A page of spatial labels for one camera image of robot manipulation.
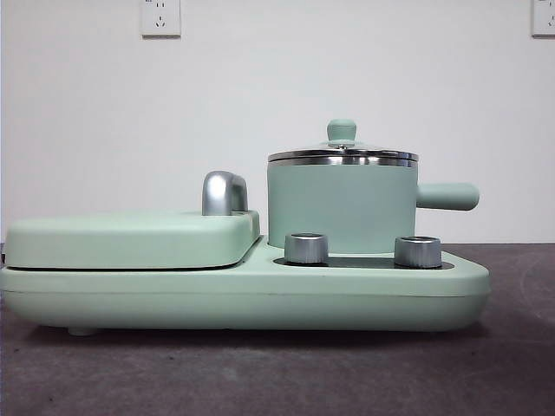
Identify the glass lid with green knob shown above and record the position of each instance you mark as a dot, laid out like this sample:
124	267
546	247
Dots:
341	128

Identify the silver control knob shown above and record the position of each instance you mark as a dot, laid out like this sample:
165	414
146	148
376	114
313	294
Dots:
305	249
417	251

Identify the green breakfast machine base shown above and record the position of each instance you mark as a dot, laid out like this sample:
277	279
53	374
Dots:
390	299

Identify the white wall socket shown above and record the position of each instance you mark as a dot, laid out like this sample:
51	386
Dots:
160	19
544	21

